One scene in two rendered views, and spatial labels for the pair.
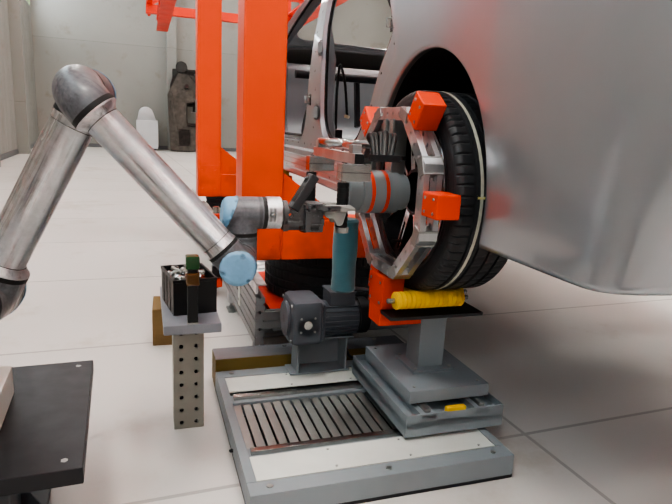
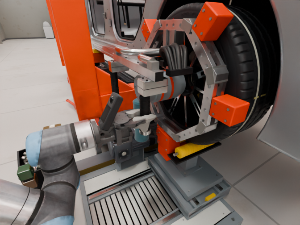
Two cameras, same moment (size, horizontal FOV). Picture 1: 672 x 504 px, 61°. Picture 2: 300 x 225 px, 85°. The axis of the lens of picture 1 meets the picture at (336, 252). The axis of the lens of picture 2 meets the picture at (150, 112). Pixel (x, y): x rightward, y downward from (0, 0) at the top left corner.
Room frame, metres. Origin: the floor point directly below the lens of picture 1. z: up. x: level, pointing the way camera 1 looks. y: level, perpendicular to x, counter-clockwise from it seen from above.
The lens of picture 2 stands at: (1.15, 0.05, 1.10)
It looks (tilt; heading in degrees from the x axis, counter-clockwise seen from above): 28 degrees down; 350
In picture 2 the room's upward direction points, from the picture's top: straight up
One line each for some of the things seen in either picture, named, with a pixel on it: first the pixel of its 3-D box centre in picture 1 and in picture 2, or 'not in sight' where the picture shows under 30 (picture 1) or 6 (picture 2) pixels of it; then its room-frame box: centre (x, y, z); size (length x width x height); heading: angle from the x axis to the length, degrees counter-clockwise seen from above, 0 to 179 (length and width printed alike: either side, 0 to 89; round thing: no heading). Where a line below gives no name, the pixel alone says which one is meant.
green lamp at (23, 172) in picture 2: (192, 261); (25, 172); (1.62, 0.42, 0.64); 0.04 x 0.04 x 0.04; 19
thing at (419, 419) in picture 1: (421, 387); (184, 173); (1.93, -0.34, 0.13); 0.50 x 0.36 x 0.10; 19
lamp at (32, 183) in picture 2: (192, 278); (30, 181); (1.62, 0.42, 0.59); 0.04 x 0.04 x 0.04; 19
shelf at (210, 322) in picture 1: (188, 307); not in sight; (1.81, 0.49, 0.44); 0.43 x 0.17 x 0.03; 19
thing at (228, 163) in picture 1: (255, 172); (86, 52); (4.18, 0.62, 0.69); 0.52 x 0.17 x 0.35; 109
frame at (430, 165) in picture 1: (393, 191); (172, 83); (1.88, -0.18, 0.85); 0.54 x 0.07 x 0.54; 19
